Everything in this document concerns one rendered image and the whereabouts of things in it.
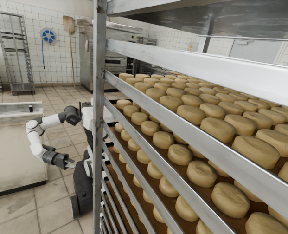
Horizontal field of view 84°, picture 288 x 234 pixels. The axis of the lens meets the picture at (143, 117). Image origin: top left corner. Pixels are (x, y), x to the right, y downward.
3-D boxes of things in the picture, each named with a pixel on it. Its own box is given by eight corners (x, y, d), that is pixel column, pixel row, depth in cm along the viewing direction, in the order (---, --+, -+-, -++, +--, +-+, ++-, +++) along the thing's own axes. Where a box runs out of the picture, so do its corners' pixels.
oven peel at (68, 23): (69, 88, 512) (62, 14, 446) (69, 87, 515) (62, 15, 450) (79, 87, 530) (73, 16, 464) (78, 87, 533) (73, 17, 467)
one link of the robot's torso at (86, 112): (75, 131, 163) (73, 98, 148) (107, 126, 180) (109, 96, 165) (80, 147, 140) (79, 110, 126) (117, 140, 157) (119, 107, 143)
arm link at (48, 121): (25, 118, 124) (56, 109, 130) (34, 127, 134) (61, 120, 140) (25, 129, 117) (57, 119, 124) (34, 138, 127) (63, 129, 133)
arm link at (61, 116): (57, 109, 135) (73, 105, 139) (61, 117, 140) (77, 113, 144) (57, 117, 126) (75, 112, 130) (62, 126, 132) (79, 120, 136)
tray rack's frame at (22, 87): (9, 87, 435) (-8, 10, 361) (32, 86, 467) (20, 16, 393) (11, 94, 393) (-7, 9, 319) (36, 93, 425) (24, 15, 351)
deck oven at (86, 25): (92, 96, 471) (92, 17, 388) (79, 85, 554) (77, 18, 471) (135, 93, 564) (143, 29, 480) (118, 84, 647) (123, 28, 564)
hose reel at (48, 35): (58, 68, 499) (55, 29, 453) (60, 69, 487) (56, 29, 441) (43, 68, 474) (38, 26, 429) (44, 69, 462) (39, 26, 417)
